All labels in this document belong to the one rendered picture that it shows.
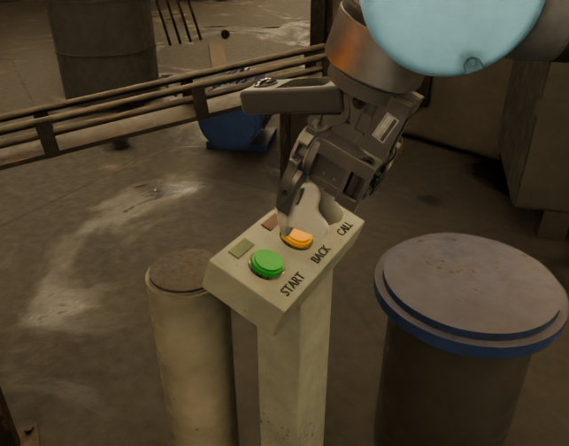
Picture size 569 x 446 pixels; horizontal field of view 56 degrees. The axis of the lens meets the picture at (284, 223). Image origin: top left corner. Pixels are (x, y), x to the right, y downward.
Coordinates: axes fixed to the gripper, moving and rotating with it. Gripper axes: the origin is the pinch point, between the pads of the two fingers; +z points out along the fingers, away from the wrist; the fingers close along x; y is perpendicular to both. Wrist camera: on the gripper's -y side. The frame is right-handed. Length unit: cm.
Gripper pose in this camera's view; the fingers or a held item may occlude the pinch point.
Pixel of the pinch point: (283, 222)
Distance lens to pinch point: 59.8
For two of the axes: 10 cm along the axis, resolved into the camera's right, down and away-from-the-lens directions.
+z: -3.0, 7.3, 6.2
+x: 5.0, -4.4, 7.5
